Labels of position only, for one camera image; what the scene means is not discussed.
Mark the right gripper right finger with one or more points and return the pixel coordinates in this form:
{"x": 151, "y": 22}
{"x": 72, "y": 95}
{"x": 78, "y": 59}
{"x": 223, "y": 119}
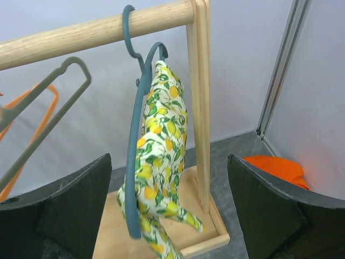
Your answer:
{"x": 281, "y": 220}

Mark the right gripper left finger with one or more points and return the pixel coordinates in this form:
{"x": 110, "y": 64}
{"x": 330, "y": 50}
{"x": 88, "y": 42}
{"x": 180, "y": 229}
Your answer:
{"x": 60, "y": 219}

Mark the lemon print garment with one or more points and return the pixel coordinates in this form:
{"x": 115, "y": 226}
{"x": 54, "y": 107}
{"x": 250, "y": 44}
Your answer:
{"x": 159, "y": 162}

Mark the blue-grey hanger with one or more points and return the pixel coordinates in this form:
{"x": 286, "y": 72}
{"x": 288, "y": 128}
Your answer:
{"x": 143, "y": 87}

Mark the orange cloth on floor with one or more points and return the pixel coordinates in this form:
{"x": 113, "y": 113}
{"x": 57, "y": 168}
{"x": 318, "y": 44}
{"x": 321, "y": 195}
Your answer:
{"x": 287, "y": 170}

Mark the wooden clothes rack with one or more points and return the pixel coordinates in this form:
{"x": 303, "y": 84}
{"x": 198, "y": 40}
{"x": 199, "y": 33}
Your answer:
{"x": 113, "y": 237}

